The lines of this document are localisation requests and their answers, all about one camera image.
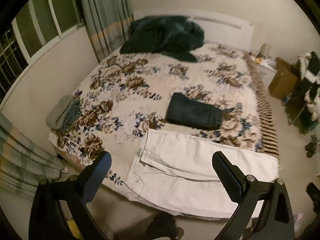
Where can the folded grey clothes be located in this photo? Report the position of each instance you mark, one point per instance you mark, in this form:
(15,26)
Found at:
(64,113)

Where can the folded dark jeans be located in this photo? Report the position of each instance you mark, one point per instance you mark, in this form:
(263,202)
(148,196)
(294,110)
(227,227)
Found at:
(191,113)

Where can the clothes pile on chair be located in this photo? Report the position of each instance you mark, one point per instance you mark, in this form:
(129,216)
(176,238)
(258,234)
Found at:
(303,102)

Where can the brown cardboard box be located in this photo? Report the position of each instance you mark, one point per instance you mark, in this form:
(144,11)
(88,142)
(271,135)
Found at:
(284,80)

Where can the white bedside table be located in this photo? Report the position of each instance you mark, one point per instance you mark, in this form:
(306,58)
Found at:
(265,66)

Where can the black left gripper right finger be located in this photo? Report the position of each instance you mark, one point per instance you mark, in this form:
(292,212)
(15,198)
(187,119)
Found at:
(275,220)

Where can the striped curtain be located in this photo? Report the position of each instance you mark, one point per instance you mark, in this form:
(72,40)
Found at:
(108,24)

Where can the floral bed blanket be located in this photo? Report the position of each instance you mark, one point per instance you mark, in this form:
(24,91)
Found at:
(127,94)

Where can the white headboard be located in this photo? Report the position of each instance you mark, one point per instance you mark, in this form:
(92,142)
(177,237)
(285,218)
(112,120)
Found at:
(218,28)

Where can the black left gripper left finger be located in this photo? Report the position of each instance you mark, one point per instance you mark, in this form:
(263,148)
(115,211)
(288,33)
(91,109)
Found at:
(47,220)

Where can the white pants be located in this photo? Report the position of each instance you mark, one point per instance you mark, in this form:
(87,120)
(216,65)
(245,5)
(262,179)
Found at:
(173,171)

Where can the dark green blanket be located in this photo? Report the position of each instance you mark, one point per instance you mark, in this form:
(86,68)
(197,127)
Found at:
(172,36)

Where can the window frame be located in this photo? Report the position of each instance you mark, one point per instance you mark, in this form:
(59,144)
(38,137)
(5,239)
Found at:
(42,24)

